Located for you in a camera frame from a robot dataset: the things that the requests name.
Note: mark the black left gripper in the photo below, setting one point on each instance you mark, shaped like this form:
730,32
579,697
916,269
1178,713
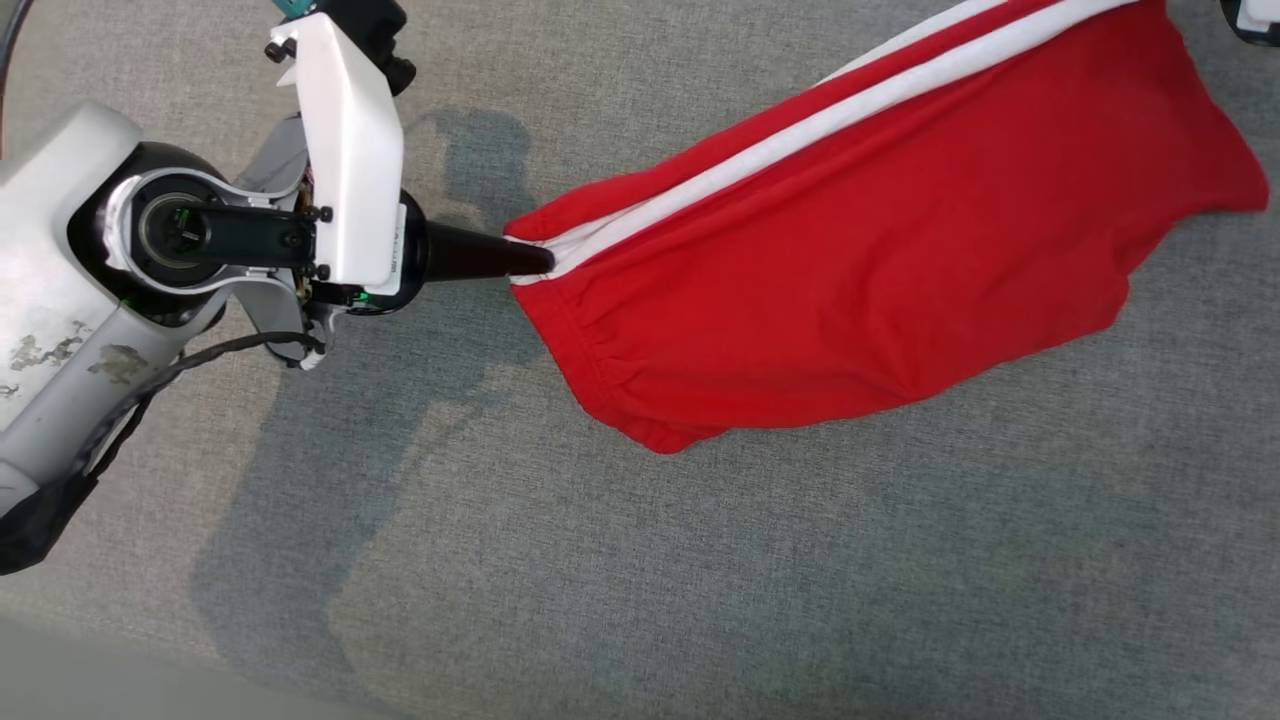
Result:
416,255

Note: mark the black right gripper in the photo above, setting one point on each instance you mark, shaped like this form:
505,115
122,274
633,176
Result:
1232,25

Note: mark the red shorts white side stripe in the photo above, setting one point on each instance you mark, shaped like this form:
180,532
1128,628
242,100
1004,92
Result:
850,250

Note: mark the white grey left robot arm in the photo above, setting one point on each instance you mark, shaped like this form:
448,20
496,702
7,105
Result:
50,300

